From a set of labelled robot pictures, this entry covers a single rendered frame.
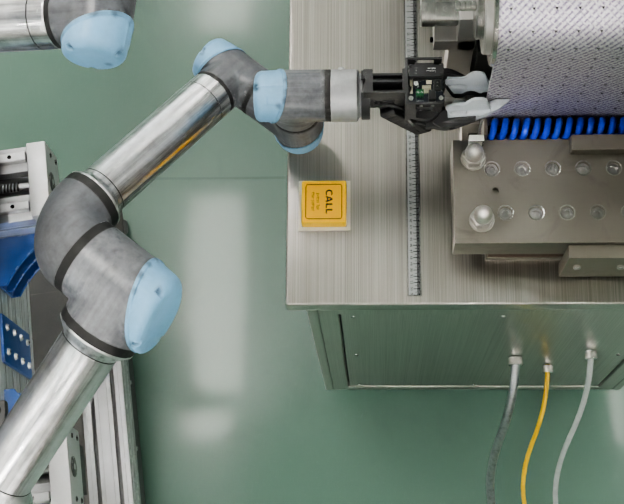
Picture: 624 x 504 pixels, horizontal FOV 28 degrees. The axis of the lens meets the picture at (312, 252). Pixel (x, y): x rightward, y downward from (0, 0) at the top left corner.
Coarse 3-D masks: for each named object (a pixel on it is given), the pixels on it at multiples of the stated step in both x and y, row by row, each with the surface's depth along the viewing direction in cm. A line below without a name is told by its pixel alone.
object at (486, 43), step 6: (486, 0) 162; (492, 0) 162; (486, 6) 162; (492, 6) 162; (486, 12) 162; (492, 12) 162; (486, 18) 162; (492, 18) 162; (486, 24) 163; (492, 24) 163; (486, 30) 163; (492, 30) 163; (486, 36) 164; (492, 36) 164; (480, 42) 171; (486, 42) 164; (492, 42) 164; (486, 48) 166; (486, 54) 168
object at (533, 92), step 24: (504, 72) 172; (528, 72) 172; (552, 72) 171; (576, 72) 171; (600, 72) 171; (504, 96) 180; (528, 96) 180; (552, 96) 180; (576, 96) 179; (600, 96) 179
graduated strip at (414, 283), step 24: (408, 0) 207; (408, 24) 206; (408, 48) 205; (408, 144) 200; (408, 168) 199; (408, 192) 198; (408, 216) 197; (408, 240) 196; (408, 264) 195; (408, 288) 194
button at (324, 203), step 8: (304, 184) 197; (312, 184) 197; (320, 184) 197; (328, 184) 197; (336, 184) 196; (344, 184) 196; (304, 192) 196; (312, 192) 196; (320, 192) 196; (328, 192) 196; (336, 192) 196; (344, 192) 196; (304, 200) 196; (312, 200) 196; (320, 200) 196; (328, 200) 196; (336, 200) 196; (344, 200) 196; (304, 208) 196; (312, 208) 196; (320, 208) 196; (328, 208) 195; (336, 208) 195; (344, 208) 195; (304, 216) 195; (312, 216) 195; (320, 216) 195; (328, 216) 195; (336, 216) 195; (344, 216) 195; (304, 224) 196; (312, 224) 196; (320, 224) 196; (328, 224) 196; (336, 224) 196; (344, 224) 196
